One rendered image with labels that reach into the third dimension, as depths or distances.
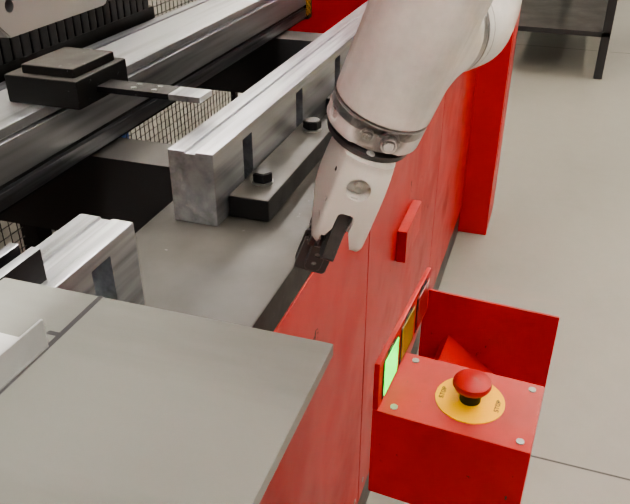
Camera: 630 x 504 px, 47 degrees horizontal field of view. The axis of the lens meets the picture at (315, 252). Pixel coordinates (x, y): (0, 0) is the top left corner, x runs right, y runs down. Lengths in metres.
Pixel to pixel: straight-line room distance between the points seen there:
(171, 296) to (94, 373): 0.30
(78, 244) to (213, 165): 0.23
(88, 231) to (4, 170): 0.27
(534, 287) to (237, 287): 1.80
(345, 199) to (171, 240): 0.32
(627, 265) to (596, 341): 0.50
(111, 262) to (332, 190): 0.22
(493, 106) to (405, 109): 2.00
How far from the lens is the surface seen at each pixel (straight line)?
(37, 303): 0.56
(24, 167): 0.99
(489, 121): 2.58
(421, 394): 0.78
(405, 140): 0.59
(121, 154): 1.12
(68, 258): 0.67
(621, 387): 2.14
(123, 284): 0.72
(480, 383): 0.76
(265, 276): 0.79
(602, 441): 1.96
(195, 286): 0.78
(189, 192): 0.89
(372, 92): 0.56
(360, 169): 0.60
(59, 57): 1.05
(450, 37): 0.54
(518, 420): 0.77
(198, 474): 0.40
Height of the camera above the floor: 1.29
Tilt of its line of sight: 30 degrees down
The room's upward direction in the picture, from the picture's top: straight up
